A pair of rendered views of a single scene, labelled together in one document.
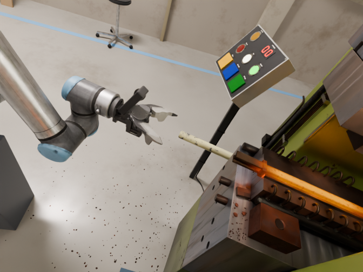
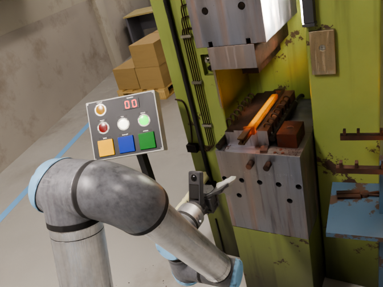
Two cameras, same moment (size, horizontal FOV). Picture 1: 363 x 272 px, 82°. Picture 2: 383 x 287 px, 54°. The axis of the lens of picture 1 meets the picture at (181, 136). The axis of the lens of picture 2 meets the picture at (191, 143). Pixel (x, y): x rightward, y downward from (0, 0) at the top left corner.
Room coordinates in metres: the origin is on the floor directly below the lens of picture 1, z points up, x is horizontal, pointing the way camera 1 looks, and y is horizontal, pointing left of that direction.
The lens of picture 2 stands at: (-0.12, 1.02, 1.74)
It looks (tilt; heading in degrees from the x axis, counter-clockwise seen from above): 27 degrees down; 305
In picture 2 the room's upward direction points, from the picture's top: 15 degrees counter-clockwise
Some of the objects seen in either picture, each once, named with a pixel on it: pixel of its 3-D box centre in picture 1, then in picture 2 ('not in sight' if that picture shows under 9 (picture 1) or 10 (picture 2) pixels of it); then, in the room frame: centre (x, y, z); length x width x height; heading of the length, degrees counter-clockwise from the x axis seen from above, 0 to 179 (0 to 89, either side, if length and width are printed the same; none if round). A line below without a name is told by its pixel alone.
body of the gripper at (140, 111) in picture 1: (131, 116); (201, 203); (0.48, 0.18, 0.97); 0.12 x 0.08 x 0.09; 89
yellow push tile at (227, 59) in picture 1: (225, 61); (106, 147); (1.10, -0.06, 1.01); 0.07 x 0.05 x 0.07; 24
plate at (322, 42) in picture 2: not in sight; (322, 52); (0.18, -0.41, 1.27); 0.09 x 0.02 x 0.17; 179
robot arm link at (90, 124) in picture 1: (83, 119); (187, 263); (0.48, 0.35, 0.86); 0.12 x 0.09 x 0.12; 3
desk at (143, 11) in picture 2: not in sight; (167, 25); (4.30, -5.55, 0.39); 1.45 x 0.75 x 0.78; 16
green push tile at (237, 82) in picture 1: (236, 83); (147, 140); (0.92, -0.14, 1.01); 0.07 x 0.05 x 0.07; 24
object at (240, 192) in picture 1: (242, 192); (264, 148); (0.41, -0.26, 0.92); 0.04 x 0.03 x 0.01; 99
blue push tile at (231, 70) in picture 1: (230, 72); (126, 144); (1.01, -0.10, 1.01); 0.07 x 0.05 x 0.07; 24
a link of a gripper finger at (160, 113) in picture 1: (162, 116); not in sight; (0.54, 0.09, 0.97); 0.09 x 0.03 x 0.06; 125
